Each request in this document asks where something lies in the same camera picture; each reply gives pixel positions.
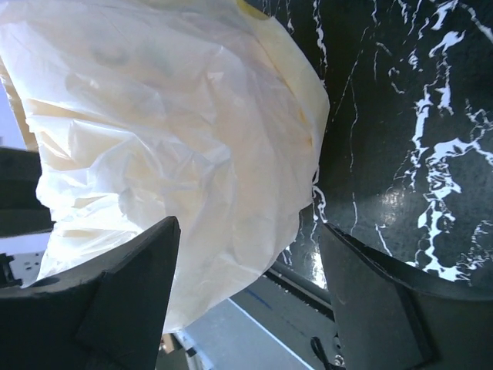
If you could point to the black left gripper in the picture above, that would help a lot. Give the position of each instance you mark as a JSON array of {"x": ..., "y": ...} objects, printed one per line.
[{"x": 21, "y": 211}]

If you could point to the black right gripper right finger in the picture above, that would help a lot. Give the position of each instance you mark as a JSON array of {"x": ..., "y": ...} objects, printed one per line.
[{"x": 390, "y": 315}]

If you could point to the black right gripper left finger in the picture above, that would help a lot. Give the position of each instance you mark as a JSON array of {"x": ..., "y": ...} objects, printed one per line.
[{"x": 107, "y": 313}]

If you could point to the detached white trash bag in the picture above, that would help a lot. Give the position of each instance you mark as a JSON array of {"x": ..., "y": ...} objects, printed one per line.
[{"x": 207, "y": 111}]

